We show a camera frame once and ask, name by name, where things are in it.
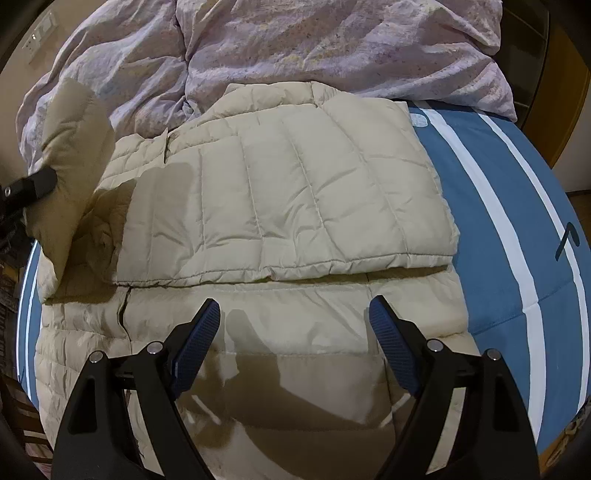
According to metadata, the blue white striped bed sheet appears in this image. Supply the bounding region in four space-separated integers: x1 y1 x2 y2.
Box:
14 104 589 467

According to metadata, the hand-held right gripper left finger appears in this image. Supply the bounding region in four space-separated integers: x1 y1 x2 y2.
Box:
54 298 221 480

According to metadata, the wooden wardrobe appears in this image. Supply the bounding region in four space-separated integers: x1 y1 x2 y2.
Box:
499 0 591 195

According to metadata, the beige puffer jacket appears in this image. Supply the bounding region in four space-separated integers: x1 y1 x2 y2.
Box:
25 76 478 480

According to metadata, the white wall switch panel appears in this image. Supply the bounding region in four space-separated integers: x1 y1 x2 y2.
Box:
25 11 58 65

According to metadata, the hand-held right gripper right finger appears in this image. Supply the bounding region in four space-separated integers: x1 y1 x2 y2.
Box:
368 295 541 480

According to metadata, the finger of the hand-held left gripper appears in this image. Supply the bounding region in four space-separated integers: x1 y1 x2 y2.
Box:
0 166 57 214

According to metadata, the lilac patterned duvet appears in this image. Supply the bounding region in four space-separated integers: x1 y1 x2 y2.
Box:
16 0 518 185

